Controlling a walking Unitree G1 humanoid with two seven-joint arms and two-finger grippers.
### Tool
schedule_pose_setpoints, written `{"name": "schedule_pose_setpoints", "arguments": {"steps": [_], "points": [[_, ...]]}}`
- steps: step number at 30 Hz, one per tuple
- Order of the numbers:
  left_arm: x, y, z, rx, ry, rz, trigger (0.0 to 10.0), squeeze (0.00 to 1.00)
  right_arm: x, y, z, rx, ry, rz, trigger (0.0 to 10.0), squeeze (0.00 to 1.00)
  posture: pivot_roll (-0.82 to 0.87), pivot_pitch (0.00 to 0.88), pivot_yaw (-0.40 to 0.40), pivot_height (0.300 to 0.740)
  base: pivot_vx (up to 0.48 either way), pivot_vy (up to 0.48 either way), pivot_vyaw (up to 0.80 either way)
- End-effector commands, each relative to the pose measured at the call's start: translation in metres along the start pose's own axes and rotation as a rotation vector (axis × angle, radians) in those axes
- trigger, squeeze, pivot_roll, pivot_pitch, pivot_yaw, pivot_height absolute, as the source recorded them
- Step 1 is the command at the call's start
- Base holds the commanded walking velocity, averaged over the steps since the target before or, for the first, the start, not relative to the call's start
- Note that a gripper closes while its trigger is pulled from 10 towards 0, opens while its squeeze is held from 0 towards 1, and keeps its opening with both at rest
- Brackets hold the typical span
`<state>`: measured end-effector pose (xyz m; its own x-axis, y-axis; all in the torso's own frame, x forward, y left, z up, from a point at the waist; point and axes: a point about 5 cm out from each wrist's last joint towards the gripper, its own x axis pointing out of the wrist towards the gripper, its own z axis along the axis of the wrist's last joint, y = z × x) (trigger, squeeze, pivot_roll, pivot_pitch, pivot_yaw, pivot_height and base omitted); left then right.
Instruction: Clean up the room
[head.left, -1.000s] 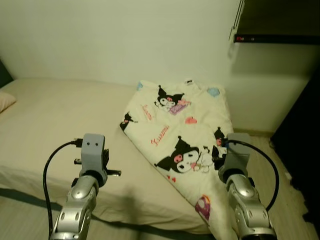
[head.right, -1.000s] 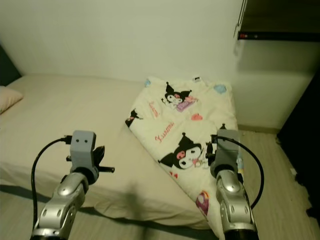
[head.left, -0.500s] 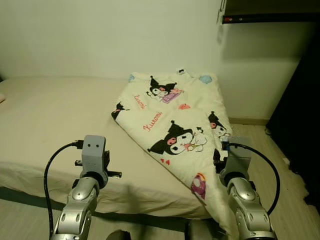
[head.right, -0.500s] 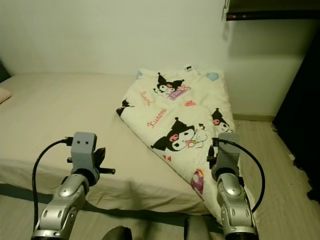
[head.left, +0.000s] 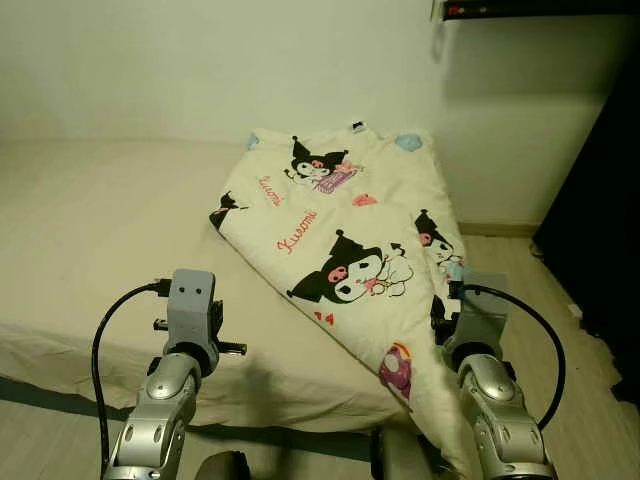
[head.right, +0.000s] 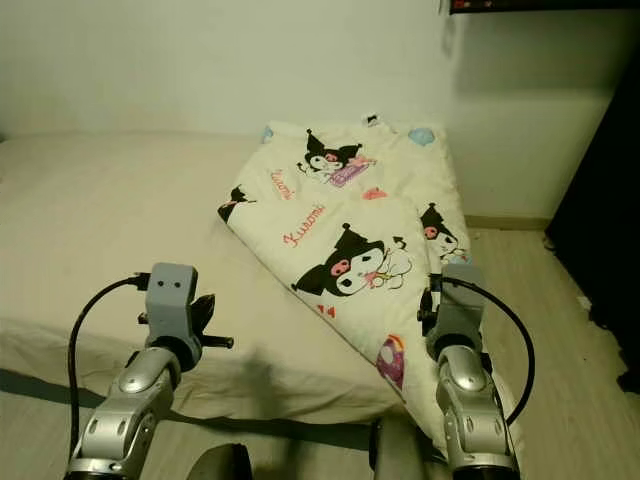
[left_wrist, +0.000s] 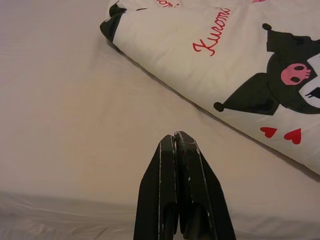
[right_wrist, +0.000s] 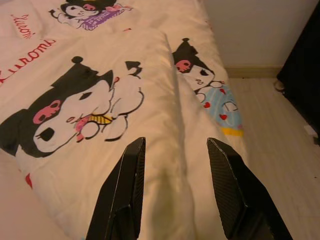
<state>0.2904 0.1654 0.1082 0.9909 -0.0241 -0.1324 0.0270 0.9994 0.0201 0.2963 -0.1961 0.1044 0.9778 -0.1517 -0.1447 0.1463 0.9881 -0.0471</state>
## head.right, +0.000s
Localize bed with beige sheet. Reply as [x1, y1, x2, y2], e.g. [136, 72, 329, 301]
[0, 130, 446, 426]

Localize white Kuromi print blanket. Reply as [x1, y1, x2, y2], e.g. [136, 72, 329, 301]
[216, 116, 489, 463]

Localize grey robot leg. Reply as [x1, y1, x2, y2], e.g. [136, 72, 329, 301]
[188, 444, 253, 480]
[368, 417, 429, 480]

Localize black flat monitor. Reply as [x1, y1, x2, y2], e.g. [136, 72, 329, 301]
[448, 0, 640, 16]

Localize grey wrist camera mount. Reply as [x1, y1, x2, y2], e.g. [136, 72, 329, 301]
[433, 262, 487, 348]
[146, 262, 200, 348]

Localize grey robot right leg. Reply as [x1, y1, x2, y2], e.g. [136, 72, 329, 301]
[368, 417, 429, 480]

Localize black desk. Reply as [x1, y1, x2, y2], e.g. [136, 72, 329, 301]
[544, 50, 640, 366]

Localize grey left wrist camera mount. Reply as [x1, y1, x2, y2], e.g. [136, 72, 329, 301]
[146, 262, 200, 348]

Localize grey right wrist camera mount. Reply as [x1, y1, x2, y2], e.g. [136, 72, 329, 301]
[433, 262, 487, 348]

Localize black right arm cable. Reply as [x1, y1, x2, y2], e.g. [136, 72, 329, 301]
[438, 276, 537, 427]

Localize grey robot left leg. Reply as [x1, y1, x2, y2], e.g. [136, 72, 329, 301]
[188, 444, 253, 480]

